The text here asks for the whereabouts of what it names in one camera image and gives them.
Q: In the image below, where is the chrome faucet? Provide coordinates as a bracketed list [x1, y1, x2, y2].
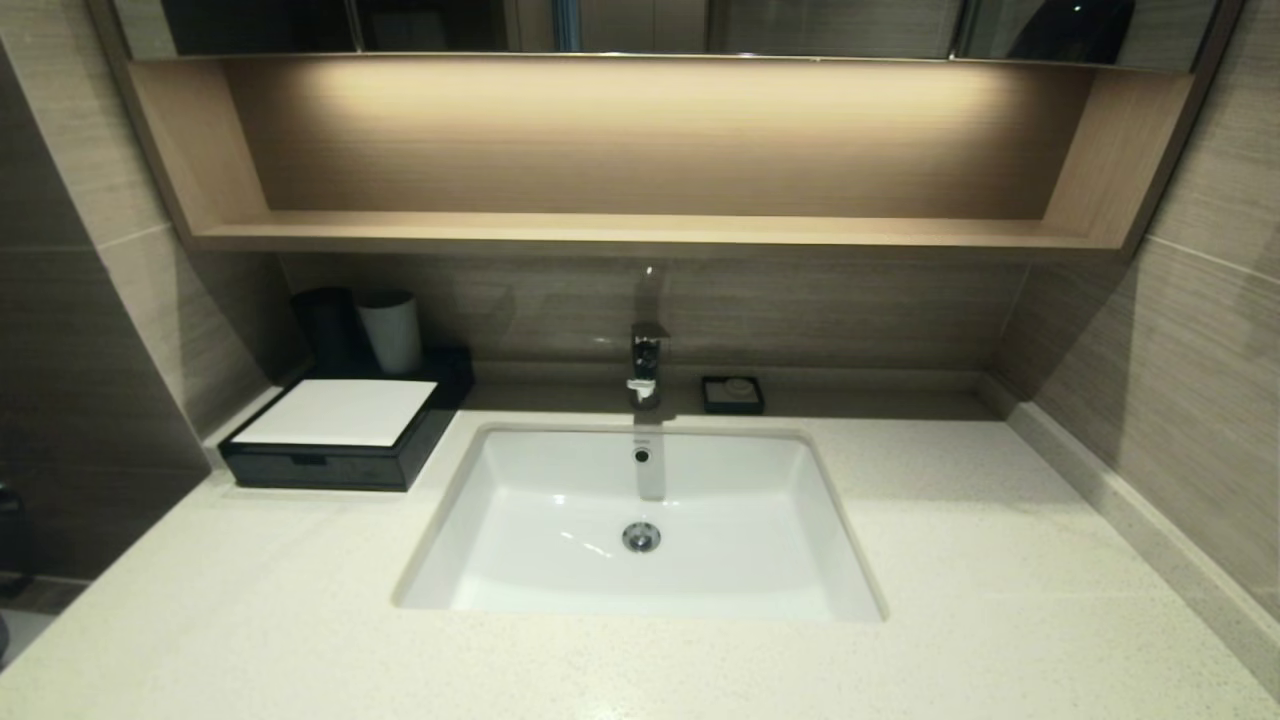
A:
[626, 267, 673, 411]

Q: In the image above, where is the grey plastic cup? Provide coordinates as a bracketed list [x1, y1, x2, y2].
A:
[356, 290, 423, 375]

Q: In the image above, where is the black amenity drawer box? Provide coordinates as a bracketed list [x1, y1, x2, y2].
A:
[218, 346, 476, 493]

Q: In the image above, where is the black cup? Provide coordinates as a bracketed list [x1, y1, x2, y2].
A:
[291, 286, 363, 371]

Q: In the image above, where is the wooden wall shelf niche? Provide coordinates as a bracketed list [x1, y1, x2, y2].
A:
[88, 52, 1241, 261]

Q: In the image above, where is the black soap dish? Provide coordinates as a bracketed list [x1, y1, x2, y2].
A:
[701, 376, 766, 416]

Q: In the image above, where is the white sink basin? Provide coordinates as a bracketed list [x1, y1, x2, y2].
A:
[392, 422, 889, 626]

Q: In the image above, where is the mirror cabinet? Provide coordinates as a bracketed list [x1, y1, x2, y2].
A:
[110, 0, 1226, 63]

